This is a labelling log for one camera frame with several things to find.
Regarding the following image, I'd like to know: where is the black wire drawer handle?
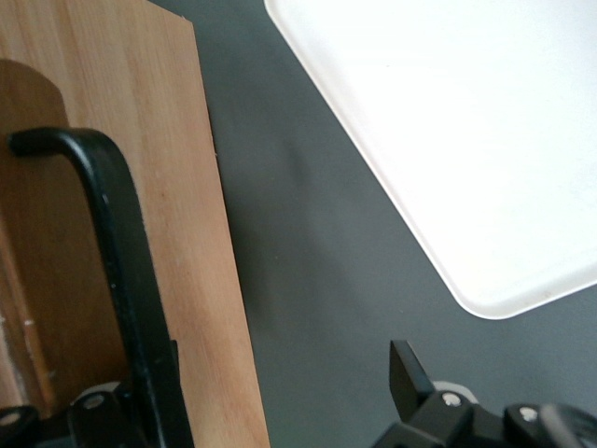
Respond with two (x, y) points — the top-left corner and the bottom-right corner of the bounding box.
(7, 128), (195, 448)

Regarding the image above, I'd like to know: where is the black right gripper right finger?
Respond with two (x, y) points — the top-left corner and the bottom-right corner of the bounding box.
(372, 339), (478, 448)

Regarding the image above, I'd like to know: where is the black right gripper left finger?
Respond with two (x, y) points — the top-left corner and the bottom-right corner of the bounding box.
(64, 339), (182, 448)

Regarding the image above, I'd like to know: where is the beige rectangular tray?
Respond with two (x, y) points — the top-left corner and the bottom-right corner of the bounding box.
(263, 0), (597, 321)

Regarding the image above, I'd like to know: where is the wooden drawer with notched rim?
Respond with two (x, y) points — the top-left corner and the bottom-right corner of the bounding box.
(0, 0), (271, 448)

